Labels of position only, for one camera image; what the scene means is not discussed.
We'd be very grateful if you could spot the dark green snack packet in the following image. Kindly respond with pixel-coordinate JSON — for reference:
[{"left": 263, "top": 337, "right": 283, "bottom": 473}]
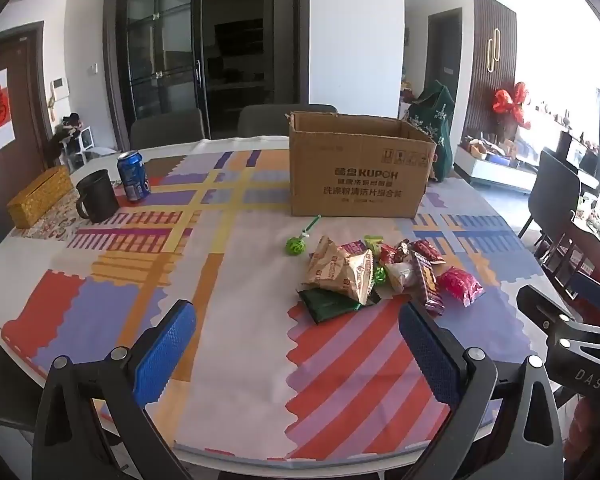
[{"left": 297, "top": 287, "right": 382, "bottom": 325}]

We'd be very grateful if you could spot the black monitor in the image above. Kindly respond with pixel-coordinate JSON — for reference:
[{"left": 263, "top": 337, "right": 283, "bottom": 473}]
[{"left": 557, "top": 130, "right": 600, "bottom": 176}]

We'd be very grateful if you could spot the dark dining chair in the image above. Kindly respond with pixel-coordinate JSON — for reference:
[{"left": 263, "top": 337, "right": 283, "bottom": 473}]
[{"left": 520, "top": 150, "right": 581, "bottom": 256}]

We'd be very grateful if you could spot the blue soda can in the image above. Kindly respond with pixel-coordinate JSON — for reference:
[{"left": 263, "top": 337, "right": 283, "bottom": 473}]
[{"left": 117, "top": 150, "right": 152, "bottom": 203}]

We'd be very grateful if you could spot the tan snack bag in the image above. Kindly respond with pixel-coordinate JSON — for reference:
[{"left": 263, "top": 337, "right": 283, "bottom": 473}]
[
  {"left": 305, "top": 236, "right": 353, "bottom": 286},
  {"left": 295, "top": 249, "right": 376, "bottom": 307}
]

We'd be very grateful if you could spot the dark brown entrance door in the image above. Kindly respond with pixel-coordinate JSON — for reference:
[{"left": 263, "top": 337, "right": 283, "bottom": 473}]
[{"left": 0, "top": 21, "right": 53, "bottom": 241}]

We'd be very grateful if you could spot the wooden slatted chair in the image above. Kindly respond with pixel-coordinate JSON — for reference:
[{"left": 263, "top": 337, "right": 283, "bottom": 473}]
[{"left": 540, "top": 215, "right": 600, "bottom": 306}]

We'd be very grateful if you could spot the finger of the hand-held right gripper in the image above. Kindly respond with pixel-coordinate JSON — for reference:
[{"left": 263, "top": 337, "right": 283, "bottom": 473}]
[{"left": 516, "top": 285, "right": 589, "bottom": 329}]

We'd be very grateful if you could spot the long red striped packet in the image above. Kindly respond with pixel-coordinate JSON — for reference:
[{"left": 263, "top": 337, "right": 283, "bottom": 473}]
[{"left": 410, "top": 252, "right": 446, "bottom": 317}]

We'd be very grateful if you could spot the black bag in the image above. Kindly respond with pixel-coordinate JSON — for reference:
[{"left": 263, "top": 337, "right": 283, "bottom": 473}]
[{"left": 42, "top": 112, "right": 83, "bottom": 161}]

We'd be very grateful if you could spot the black mug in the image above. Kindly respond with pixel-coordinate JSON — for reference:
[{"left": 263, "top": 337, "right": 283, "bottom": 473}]
[{"left": 75, "top": 169, "right": 120, "bottom": 224}]

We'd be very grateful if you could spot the maroon snack packet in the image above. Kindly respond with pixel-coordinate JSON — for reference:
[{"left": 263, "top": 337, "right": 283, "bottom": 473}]
[{"left": 336, "top": 240, "right": 376, "bottom": 261}]

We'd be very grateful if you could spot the brown cardboard box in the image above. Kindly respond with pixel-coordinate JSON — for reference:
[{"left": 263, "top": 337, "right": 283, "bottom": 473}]
[{"left": 286, "top": 111, "right": 438, "bottom": 219}]

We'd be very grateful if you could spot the pink snack packet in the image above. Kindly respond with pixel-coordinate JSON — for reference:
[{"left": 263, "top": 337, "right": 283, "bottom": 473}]
[{"left": 437, "top": 266, "right": 486, "bottom": 307}]

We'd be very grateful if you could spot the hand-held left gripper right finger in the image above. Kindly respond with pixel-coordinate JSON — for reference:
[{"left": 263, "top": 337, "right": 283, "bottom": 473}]
[{"left": 397, "top": 301, "right": 566, "bottom": 480}]

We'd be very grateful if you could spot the grey upholstered chair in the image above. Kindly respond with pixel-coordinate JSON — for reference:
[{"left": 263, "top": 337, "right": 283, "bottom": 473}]
[
  {"left": 237, "top": 104, "right": 338, "bottom": 137},
  {"left": 130, "top": 108, "right": 206, "bottom": 148}
]

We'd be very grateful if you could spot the colourful patterned tablecloth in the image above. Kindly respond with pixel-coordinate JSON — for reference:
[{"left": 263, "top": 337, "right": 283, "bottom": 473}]
[{"left": 0, "top": 135, "right": 588, "bottom": 466}]

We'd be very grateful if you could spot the white snack packet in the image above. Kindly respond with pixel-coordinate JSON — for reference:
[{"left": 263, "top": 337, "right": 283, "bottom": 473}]
[{"left": 385, "top": 261, "right": 418, "bottom": 294}]

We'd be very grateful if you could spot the golden woven tissue box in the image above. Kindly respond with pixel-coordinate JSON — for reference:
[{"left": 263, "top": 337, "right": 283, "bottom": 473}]
[{"left": 6, "top": 165, "right": 75, "bottom": 229}]

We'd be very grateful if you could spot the white stool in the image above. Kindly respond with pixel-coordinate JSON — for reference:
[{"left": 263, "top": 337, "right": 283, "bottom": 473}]
[{"left": 62, "top": 127, "right": 93, "bottom": 171}]

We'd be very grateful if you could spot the red snack packet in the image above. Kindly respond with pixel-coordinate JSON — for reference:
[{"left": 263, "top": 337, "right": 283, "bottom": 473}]
[{"left": 410, "top": 240, "right": 446, "bottom": 264}]

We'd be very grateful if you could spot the person's right forearm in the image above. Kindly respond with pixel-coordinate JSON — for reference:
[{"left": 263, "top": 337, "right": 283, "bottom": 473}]
[{"left": 562, "top": 395, "right": 600, "bottom": 468}]

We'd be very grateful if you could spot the black glass sliding door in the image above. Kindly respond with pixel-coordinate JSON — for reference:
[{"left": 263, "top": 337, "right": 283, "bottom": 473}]
[{"left": 105, "top": 0, "right": 311, "bottom": 151}]

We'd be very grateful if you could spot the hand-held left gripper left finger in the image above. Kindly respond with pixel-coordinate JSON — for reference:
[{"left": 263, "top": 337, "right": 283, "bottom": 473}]
[{"left": 32, "top": 299, "right": 198, "bottom": 480}]

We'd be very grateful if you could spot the green patterned bag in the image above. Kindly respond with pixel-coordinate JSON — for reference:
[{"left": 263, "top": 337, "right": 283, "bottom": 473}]
[{"left": 405, "top": 81, "right": 456, "bottom": 183}]

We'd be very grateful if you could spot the dark brown interior door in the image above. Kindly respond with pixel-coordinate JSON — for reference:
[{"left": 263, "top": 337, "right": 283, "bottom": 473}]
[{"left": 426, "top": 7, "right": 463, "bottom": 96}]

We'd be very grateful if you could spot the red bow decoration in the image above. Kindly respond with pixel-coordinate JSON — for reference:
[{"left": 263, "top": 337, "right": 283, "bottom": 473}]
[{"left": 492, "top": 82, "right": 533, "bottom": 128}]

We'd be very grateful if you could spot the dark slatted wall panel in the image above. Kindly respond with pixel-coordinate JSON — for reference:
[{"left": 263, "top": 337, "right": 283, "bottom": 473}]
[{"left": 467, "top": 0, "right": 518, "bottom": 136}]

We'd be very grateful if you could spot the white low cabinet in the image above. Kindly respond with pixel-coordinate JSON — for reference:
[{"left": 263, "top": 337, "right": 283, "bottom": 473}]
[{"left": 455, "top": 145, "right": 538, "bottom": 193}]

